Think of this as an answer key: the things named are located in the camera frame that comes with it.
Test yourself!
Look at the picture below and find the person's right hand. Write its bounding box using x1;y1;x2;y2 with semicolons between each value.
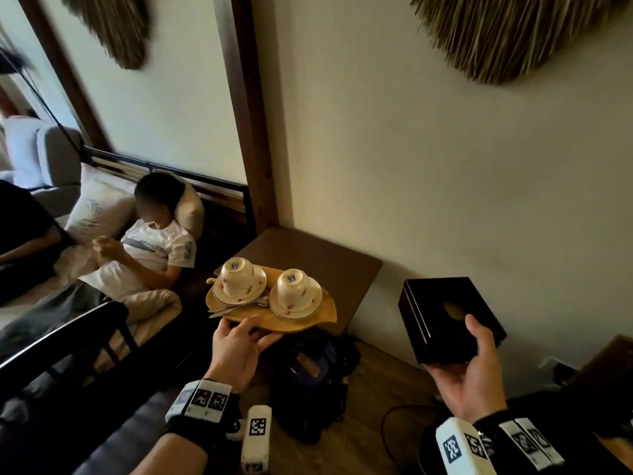
424;314;508;424

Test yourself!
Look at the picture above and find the person's left hand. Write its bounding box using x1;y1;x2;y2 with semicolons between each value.
204;315;284;394

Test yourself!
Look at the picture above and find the leaf-shaped wooden tray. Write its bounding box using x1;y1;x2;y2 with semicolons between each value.
205;264;338;335

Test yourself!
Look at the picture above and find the black tissue box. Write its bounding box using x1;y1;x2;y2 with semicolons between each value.
398;277;508;365

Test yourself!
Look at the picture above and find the person's right forearm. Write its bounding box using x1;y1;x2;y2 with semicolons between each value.
475;393;633;475

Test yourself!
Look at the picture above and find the person's left forearm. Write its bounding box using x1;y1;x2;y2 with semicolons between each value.
130;432;209;475

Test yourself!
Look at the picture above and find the metal teaspoon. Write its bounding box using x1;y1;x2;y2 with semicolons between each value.
208;296;271;319

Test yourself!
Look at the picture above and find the cream floral teacup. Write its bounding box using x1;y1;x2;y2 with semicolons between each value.
221;257;255;300
276;268;311;312

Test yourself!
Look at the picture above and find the cream floral saucer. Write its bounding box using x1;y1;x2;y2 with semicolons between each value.
268;284;323;320
213;264;268;307

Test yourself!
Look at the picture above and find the black backpack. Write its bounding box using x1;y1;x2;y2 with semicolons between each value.
268;329;362;445

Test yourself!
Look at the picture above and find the white marker wrist tracker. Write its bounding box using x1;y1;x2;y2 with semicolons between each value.
498;417;565;471
165;379;233;424

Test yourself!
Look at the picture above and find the brown side table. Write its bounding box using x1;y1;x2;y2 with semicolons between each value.
214;226;384;338

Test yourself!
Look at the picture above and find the wooden cabinet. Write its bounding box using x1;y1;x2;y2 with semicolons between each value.
573;334;633;458

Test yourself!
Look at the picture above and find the beige pillow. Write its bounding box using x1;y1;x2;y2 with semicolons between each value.
172;180;206;241

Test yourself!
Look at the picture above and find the black chair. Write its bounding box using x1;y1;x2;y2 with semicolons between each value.
0;300;140;422

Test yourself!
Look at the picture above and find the white printed pillow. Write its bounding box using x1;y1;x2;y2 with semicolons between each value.
64;163;137;246

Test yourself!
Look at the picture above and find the dark wooden pillar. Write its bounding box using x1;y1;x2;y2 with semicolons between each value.
212;0;281;236

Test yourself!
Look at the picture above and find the grey armchair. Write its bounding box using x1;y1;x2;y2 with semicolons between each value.
0;115;86;219

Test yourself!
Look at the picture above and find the wall socket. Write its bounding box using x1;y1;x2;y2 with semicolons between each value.
540;357;578;387

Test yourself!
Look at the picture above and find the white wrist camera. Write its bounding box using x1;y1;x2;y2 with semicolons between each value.
435;417;497;475
240;405;273;475

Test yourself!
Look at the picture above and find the black wrist strap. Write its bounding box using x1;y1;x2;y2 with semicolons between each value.
166;393;243;453

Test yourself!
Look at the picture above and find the black floor cable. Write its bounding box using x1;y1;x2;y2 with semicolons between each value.
380;403;446;475

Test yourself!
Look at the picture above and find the black metal bed frame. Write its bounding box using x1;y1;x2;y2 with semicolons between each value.
80;145;259;239

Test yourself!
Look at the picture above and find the large straw wall decoration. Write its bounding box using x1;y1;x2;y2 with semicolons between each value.
407;0;633;86

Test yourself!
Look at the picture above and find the thin black cord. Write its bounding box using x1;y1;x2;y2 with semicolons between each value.
0;44;96;165

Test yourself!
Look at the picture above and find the dark wooden door frame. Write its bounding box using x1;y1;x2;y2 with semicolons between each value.
14;0;113;155

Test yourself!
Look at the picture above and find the small straw wall decoration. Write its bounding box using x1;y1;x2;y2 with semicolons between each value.
60;0;152;71

